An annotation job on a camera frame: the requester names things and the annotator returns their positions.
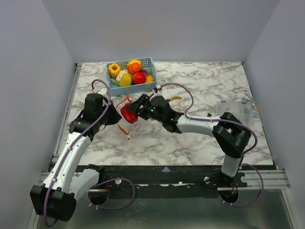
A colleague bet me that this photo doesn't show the red bell pepper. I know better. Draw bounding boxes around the red bell pepper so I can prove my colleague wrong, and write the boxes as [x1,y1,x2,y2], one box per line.
[121,103,138,124]

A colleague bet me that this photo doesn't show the clear zip top bag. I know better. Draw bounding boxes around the clear zip top bag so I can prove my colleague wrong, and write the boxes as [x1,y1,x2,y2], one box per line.
[115,95,138,140]

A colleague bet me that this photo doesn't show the yellow lemon front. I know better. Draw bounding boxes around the yellow lemon front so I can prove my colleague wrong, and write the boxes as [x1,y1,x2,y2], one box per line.
[120,73,132,87]

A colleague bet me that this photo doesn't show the yellow lemon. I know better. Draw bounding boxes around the yellow lemon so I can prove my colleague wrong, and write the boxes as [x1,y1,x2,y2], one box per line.
[127,60,142,66]
[120,73,132,87]

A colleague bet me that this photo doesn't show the orange pumpkin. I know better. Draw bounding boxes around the orange pumpkin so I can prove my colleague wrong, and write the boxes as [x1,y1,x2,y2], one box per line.
[127,62,142,75]

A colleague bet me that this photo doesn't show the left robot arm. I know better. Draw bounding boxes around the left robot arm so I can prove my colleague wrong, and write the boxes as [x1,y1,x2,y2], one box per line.
[30,93,121,222]

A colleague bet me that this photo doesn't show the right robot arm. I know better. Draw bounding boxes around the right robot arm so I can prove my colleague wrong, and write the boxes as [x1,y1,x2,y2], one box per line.
[125,94,251,187]

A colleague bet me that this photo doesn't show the small orange fruit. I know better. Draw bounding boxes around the small orange fruit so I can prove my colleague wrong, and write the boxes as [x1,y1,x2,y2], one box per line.
[145,75,155,83]

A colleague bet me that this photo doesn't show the blue plastic basket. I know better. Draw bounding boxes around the blue plastic basket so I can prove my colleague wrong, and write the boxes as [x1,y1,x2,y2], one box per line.
[105,57,158,96]

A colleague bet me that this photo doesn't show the purple onion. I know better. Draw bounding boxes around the purple onion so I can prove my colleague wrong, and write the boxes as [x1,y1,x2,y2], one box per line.
[140,69,150,76]

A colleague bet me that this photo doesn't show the white cauliflower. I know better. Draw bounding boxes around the white cauliflower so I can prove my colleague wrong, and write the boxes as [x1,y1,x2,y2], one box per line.
[116,70,128,82]

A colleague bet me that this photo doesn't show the yellow lemon back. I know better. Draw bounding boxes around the yellow lemon back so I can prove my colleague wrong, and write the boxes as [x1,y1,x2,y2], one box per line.
[127,60,142,66]

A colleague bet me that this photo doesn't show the yellow bell pepper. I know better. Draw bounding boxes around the yellow bell pepper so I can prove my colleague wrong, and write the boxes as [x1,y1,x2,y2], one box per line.
[108,63,121,78]

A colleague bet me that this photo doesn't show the clear plastic parts box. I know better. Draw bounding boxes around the clear plastic parts box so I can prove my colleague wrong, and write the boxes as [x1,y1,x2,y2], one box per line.
[215,101,254,126]

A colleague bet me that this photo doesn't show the yellow handled pliers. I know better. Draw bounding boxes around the yellow handled pliers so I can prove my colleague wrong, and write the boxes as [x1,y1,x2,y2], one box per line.
[166,96,182,102]

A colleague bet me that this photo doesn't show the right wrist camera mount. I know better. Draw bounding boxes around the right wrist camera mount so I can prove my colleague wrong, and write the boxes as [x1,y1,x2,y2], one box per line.
[152,85,162,94]

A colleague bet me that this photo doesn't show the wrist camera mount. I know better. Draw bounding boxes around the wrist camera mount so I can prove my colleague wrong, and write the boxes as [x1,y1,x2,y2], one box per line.
[152,85,162,94]
[92,88,107,94]

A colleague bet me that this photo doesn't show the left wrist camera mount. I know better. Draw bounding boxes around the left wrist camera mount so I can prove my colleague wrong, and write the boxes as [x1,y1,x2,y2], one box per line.
[92,88,107,94]

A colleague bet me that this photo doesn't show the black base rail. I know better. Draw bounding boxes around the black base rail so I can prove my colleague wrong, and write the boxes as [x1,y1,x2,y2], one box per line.
[88,166,247,204]

